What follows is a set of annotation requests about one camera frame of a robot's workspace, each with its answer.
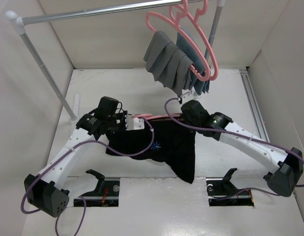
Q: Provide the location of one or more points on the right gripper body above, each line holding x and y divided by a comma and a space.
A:
185, 119

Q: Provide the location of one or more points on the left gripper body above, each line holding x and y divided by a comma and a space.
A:
117, 122

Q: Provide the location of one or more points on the pink hanger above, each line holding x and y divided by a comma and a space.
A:
150, 116
180, 11
176, 25

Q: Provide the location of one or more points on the black t shirt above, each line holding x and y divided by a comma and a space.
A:
173, 144

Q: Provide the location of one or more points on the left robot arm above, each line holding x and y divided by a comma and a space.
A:
46, 190

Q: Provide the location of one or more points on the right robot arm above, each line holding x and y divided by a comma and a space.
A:
284, 166

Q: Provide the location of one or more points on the grey t shirt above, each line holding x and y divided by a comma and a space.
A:
168, 64

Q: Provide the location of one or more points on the blue t shirt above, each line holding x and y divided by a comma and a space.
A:
199, 86

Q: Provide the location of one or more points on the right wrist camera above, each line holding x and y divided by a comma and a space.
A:
186, 97

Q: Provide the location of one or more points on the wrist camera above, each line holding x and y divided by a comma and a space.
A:
186, 97
133, 123

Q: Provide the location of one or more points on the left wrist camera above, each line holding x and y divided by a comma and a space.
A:
133, 123

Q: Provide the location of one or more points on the aluminium rail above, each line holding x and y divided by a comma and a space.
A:
256, 113

